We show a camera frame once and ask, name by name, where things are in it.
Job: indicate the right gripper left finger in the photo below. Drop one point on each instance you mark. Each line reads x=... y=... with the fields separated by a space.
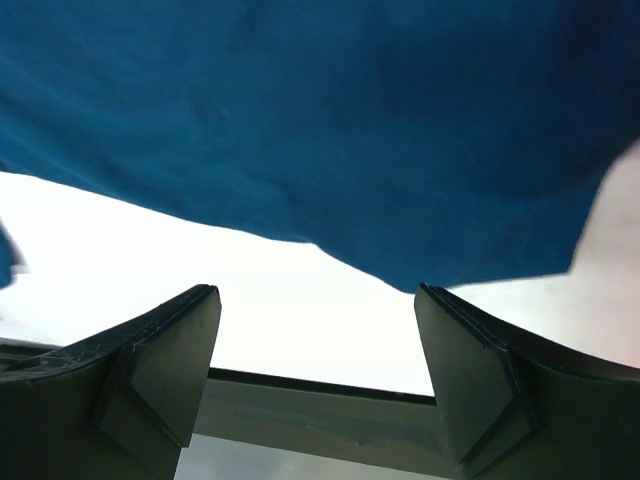
x=121 y=404

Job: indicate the blue printed t-shirt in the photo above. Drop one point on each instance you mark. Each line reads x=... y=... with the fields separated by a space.
x=438 y=142

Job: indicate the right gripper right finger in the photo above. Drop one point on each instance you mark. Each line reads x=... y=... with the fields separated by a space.
x=514 y=405

